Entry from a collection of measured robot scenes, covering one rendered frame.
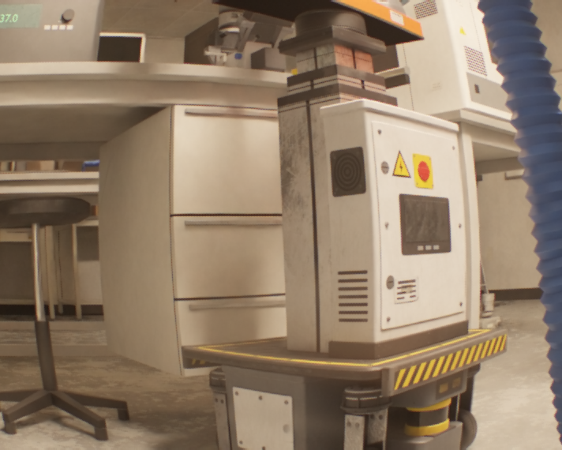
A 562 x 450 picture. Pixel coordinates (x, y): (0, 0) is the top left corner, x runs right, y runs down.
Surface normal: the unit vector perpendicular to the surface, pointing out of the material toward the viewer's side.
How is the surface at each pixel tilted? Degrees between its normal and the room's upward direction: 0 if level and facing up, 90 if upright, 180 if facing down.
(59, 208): 90
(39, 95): 90
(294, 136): 90
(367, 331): 90
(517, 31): 129
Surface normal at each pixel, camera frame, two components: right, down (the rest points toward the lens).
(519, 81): -0.45, 0.64
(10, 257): 0.55, -0.06
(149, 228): -0.83, 0.01
